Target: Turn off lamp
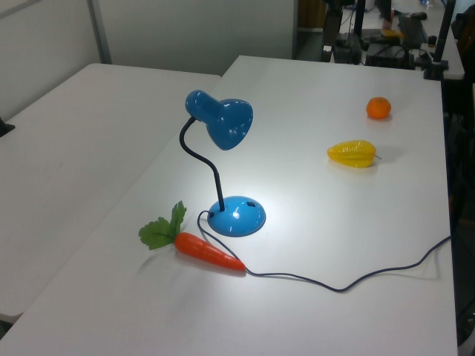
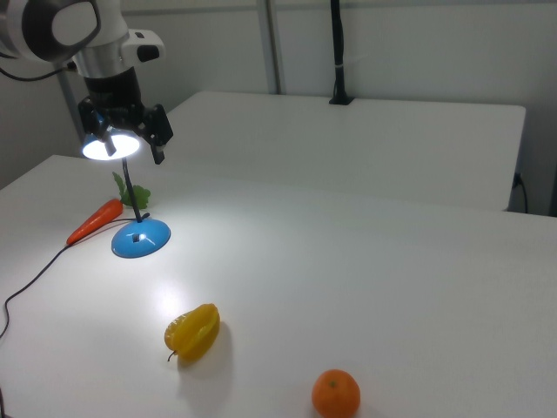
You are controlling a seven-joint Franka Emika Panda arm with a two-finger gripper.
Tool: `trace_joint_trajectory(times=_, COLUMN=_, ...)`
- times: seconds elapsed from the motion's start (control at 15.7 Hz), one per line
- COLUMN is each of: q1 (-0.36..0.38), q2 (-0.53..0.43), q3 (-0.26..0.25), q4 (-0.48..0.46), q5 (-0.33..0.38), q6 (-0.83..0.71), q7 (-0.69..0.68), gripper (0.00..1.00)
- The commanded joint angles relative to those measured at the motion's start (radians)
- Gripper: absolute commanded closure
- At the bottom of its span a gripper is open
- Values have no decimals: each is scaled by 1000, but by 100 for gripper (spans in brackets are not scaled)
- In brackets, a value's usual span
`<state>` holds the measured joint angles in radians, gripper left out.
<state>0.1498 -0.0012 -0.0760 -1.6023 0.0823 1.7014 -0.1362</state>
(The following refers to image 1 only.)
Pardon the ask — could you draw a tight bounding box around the orange toy carrot with leaves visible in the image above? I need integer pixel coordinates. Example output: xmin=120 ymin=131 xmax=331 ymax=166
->
xmin=138 ymin=200 xmax=246 ymax=274

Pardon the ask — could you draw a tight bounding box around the dark lamp power cable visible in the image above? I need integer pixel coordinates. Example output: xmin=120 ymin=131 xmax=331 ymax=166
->
xmin=196 ymin=210 xmax=452 ymax=293

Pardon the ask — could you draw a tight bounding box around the thin black stand pole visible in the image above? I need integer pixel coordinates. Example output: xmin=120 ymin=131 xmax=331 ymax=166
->
xmin=353 ymin=0 xmax=367 ymax=38

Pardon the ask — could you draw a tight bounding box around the yellow toy star fruit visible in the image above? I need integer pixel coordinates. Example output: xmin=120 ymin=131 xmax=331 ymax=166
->
xmin=327 ymin=139 xmax=382 ymax=169

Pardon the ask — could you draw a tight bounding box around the blue desk lamp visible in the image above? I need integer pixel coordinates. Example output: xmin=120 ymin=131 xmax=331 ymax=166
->
xmin=179 ymin=88 xmax=267 ymax=237

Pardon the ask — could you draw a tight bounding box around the orange toy mandarin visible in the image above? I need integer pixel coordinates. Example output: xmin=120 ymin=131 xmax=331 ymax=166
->
xmin=366 ymin=96 xmax=392 ymax=120

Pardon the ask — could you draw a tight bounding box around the black computer keyboard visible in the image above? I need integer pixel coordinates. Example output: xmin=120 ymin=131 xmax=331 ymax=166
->
xmin=397 ymin=14 xmax=429 ymax=44

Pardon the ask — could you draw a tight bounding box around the black camera pole with clamp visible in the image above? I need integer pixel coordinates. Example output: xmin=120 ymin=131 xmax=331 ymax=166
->
xmin=424 ymin=0 xmax=456 ymax=81

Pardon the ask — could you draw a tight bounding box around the grey partition post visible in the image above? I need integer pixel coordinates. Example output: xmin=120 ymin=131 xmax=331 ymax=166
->
xmin=87 ymin=0 xmax=113 ymax=65

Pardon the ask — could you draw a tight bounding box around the black electronics box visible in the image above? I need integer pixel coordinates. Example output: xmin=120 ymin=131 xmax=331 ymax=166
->
xmin=364 ymin=36 xmax=416 ymax=70

